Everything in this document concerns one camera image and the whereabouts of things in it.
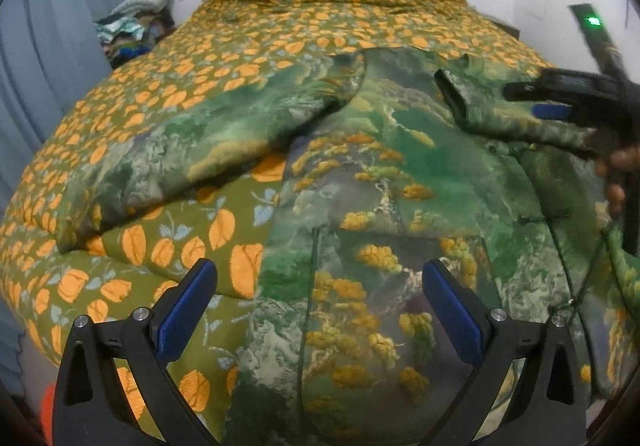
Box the orange leaf print bedspread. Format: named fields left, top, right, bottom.
left=0, top=0, right=556, bottom=442

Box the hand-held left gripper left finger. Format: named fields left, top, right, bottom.
left=52, top=258, right=220, bottom=446

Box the pile of mixed clothes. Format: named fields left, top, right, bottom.
left=94, top=0, right=181, bottom=70

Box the orange object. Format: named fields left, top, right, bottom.
left=40, top=385, right=56, bottom=442

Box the person's right hand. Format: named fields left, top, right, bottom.
left=594, top=145, right=630, bottom=219

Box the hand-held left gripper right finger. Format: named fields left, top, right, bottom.
left=419, top=259, right=587, bottom=446

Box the green landscape print garment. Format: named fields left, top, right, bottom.
left=55, top=46, right=640, bottom=446

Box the blue curtain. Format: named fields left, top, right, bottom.
left=0, top=0, right=142, bottom=227

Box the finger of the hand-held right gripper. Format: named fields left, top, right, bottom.
left=502, top=68, right=623, bottom=103
left=532, top=102, right=608, bottom=129

